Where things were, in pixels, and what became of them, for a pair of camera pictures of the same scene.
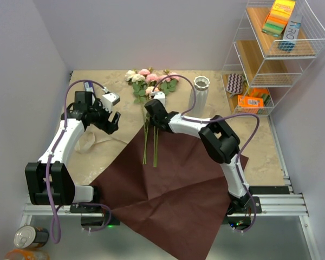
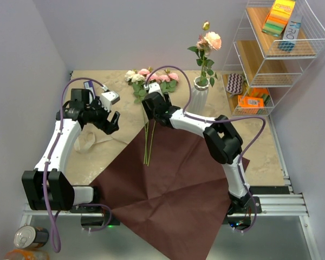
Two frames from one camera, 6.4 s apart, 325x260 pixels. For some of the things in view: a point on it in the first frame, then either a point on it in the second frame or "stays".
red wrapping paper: (181, 203) stays
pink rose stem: (168, 84) stays
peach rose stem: (149, 90) -> (207, 41)
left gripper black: (107, 126) stays
